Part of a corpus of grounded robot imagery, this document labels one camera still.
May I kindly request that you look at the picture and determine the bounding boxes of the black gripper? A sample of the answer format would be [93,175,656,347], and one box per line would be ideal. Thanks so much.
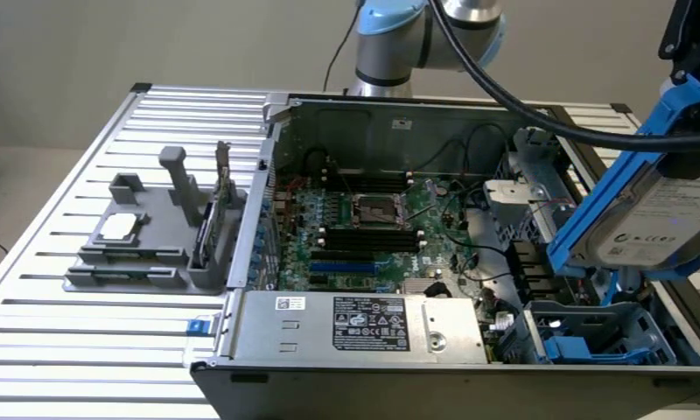
[658,0,700,88]

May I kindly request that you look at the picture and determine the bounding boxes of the hard disk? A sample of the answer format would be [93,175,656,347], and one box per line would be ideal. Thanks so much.
[545,72,700,281]

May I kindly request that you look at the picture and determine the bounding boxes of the grey metal disk bay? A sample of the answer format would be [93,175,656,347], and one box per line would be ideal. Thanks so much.
[521,299,682,367]

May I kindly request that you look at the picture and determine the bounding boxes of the blue empty disk carrier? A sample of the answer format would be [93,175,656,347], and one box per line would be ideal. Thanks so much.
[539,335,640,365]

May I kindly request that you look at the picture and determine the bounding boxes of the green motherboard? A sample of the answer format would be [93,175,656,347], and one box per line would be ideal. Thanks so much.
[271,174,491,295]

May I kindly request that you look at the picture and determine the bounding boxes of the CPU socket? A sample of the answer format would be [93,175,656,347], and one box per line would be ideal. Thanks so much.
[349,191,416,229]

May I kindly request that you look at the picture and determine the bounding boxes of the silver chipset heat sink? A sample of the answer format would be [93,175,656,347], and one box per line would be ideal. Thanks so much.
[401,277,445,298]

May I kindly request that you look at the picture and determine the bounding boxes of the black expansion slot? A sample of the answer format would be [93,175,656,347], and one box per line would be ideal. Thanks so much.
[309,251,380,263]

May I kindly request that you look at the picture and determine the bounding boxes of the blue expansion slot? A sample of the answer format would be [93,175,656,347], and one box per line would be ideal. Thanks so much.
[312,261,381,274]

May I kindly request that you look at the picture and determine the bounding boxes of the graphics card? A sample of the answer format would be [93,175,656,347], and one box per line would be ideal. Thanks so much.
[195,139,239,266]

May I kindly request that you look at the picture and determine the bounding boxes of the silver power supply unit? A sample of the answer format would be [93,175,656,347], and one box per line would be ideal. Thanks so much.
[231,290,492,368]

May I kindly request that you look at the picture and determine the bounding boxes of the open black PC case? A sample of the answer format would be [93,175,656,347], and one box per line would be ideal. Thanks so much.
[189,91,700,420]

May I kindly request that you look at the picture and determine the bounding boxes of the grey parts rack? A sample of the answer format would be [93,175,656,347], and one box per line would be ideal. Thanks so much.
[61,146,249,296]

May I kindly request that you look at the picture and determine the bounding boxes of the silver CPU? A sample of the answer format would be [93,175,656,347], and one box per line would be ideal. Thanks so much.
[96,213,148,241]

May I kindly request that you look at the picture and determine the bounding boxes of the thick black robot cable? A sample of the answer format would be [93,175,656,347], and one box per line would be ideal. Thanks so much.
[429,0,700,152]

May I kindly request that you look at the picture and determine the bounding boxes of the black wire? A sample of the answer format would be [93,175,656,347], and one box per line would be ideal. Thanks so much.
[461,243,519,282]
[413,122,516,177]

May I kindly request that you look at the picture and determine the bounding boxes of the silver metal bracket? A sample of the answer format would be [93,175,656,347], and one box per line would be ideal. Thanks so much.
[481,178,555,225]

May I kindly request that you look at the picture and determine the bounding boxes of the thin black cable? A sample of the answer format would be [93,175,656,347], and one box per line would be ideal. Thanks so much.
[323,0,367,95]

